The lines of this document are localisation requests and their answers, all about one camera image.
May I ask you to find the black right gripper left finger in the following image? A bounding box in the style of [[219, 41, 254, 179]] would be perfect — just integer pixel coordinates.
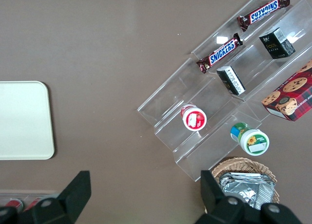
[[32, 170, 92, 224]]

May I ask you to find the cream plastic tray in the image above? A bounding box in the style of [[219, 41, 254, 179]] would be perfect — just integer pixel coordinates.
[[0, 81, 55, 161]]

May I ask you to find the green lid sunflower jar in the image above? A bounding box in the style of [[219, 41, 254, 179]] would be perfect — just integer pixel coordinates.
[[230, 122, 270, 157]]

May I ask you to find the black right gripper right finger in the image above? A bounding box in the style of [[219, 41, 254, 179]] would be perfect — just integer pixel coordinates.
[[194, 169, 245, 224]]

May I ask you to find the red lid jar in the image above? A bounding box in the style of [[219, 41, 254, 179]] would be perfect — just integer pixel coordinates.
[[180, 104, 208, 131]]

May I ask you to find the light wicker basket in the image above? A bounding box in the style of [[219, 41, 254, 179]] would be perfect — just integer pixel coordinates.
[[211, 157, 280, 205]]

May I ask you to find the silver foil packet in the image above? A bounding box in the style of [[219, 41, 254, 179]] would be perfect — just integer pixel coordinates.
[[217, 177, 274, 211], [220, 171, 275, 186]]

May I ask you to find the red tartan cookie box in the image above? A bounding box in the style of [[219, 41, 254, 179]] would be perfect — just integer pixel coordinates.
[[261, 59, 312, 122]]

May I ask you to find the Snickers chocolate bar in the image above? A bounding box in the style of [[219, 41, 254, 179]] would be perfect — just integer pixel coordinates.
[[237, 0, 291, 32], [196, 33, 244, 75]]

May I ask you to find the red cola bottle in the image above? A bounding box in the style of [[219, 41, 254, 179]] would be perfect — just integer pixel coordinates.
[[24, 196, 44, 209], [4, 199, 24, 210]]

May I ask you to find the small black carton box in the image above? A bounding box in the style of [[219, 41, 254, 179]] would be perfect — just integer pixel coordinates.
[[216, 65, 246, 96], [258, 27, 296, 60]]

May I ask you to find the clear acrylic tiered shelf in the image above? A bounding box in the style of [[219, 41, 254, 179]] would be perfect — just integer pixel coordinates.
[[137, 0, 312, 183]]

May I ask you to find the clear acrylic bottle rack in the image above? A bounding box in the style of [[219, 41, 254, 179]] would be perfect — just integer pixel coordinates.
[[0, 189, 60, 211]]

